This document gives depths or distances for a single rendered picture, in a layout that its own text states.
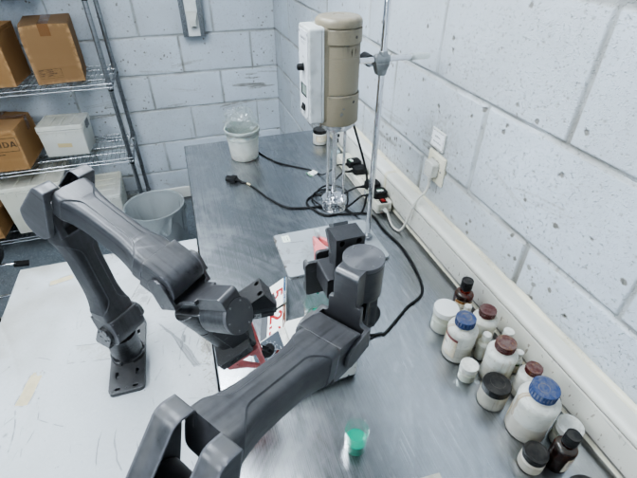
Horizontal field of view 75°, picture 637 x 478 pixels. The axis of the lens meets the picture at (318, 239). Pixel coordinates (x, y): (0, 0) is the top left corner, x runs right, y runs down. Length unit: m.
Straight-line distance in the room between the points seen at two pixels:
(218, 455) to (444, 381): 0.64
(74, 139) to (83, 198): 2.16
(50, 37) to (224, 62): 0.98
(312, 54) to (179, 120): 2.26
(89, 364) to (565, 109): 1.08
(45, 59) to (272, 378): 2.41
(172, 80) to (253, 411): 2.74
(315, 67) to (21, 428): 0.92
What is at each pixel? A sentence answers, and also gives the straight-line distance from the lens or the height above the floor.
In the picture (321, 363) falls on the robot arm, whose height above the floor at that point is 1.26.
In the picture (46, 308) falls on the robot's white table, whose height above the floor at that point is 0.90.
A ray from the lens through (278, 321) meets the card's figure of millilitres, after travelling 0.99.
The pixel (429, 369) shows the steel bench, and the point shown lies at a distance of 0.97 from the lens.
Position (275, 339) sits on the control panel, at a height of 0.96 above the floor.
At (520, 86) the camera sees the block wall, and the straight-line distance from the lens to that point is 0.97.
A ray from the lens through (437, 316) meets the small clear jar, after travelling 1.00.
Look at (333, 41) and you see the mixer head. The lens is 0.95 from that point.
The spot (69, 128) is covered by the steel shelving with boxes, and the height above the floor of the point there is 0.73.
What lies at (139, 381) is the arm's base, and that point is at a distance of 0.99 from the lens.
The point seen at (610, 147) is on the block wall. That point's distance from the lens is 0.83.
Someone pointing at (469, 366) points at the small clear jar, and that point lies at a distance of 0.95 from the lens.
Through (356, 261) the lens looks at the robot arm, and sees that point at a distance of 0.54.
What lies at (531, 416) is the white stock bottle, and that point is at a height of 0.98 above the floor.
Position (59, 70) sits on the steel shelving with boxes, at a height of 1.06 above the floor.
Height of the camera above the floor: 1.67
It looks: 37 degrees down
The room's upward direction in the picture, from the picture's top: straight up
